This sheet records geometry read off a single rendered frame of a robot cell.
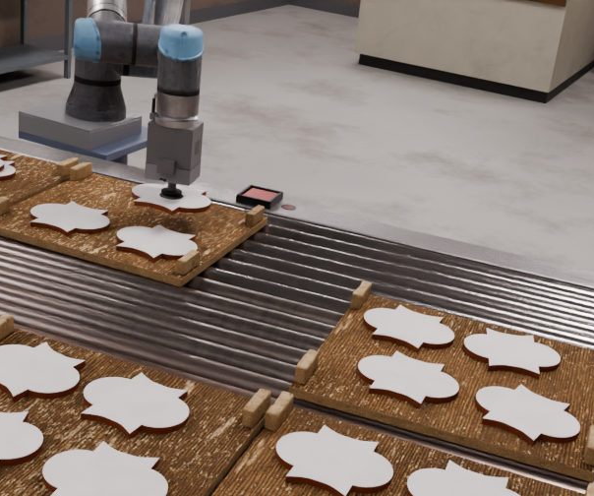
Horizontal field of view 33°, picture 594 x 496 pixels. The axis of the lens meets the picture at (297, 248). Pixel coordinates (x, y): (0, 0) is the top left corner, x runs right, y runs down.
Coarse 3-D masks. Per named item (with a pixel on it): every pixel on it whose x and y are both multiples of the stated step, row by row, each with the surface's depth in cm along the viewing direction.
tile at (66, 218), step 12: (48, 204) 183; (60, 204) 184; (72, 204) 185; (36, 216) 177; (48, 216) 178; (60, 216) 179; (72, 216) 179; (84, 216) 180; (96, 216) 180; (48, 228) 175; (60, 228) 174; (72, 228) 174; (84, 228) 174; (96, 228) 175
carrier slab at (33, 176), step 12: (12, 156) 208; (24, 156) 209; (24, 168) 202; (36, 168) 203; (48, 168) 204; (12, 180) 195; (24, 180) 196; (36, 180) 197; (48, 180) 198; (60, 180) 199; (0, 192) 189; (12, 192) 189; (24, 192) 190; (36, 192) 192; (12, 204) 185
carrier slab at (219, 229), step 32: (64, 192) 193; (96, 192) 195; (128, 192) 196; (0, 224) 174; (128, 224) 181; (160, 224) 183; (192, 224) 184; (224, 224) 186; (256, 224) 188; (96, 256) 167; (128, 256) 168
